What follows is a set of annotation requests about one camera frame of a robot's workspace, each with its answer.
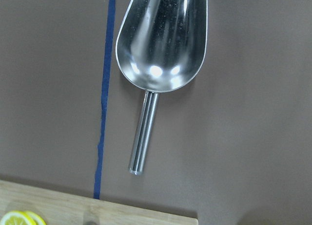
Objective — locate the metal ice scoop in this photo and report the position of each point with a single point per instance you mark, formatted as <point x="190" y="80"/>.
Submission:
<point x="161" y="46"/>

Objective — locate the wooden cutting board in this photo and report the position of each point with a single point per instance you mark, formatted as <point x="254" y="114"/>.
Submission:
<point x="58" y="208"/>

